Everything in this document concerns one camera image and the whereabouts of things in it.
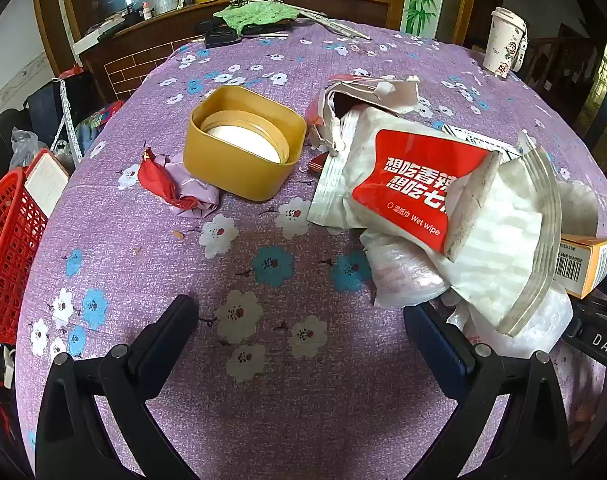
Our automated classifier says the blue cloth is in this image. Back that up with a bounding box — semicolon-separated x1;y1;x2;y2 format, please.
73;120;96;156

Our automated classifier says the green cloth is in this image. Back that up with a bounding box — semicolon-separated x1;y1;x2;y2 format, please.
213;1;296;28

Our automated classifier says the crumpled clear bag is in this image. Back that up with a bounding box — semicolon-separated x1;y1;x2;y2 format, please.
8;127;39;171

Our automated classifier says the red plastic basket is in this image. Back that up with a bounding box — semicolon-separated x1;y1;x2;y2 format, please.
0;149;71;346

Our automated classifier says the printed white paper slip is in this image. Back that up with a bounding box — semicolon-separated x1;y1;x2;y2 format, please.
441;124;521;163

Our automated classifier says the purple floral tablecloth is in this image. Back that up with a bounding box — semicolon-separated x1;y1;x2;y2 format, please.
16;17;607;480

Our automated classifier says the lilac crumpled plastic bag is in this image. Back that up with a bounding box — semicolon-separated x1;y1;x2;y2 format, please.
163;152;221;218

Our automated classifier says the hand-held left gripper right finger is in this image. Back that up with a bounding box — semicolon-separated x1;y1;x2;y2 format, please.
403;302;571;480

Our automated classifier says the wooden brick-pattern counter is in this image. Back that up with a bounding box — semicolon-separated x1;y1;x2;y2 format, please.
73;0;391;103

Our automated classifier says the red white wipe packet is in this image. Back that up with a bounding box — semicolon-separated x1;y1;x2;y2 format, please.
307;107;504;256

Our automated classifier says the dark fabric bag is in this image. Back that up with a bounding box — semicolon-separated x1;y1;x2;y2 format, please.
23;72;109;146

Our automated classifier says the torn white paper packaging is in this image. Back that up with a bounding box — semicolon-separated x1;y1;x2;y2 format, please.
306;75;421;156

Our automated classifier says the beige cardboard piece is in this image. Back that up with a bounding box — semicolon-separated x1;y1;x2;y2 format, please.
443;151;503;262

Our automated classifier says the red box with white lid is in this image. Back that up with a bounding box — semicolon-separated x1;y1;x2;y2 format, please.
23;152;71;218

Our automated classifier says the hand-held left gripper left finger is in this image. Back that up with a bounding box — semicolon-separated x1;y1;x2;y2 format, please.
34;294;200;480

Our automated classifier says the clear plastic bag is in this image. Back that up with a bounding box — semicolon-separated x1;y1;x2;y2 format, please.
361;230;454;308

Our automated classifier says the white measuring tape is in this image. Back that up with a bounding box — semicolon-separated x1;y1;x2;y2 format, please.
53;78;84;166

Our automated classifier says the clear zip bag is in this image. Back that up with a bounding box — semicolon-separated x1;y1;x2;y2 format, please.
448;132;564;336

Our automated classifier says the white lidded paper cup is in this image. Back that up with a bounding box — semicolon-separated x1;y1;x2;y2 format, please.
483;6;528;80

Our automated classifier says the yellow barcode box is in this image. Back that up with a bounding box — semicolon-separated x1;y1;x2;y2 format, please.
558;234;607;301

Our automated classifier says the red crumpled wrapper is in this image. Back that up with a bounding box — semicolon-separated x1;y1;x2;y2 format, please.
137;149;199;211

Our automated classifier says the black pouch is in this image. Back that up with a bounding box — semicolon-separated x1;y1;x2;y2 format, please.
203;25;244;50

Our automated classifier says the red blue packet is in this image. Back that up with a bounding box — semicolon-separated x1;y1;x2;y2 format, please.
86;100;126;128

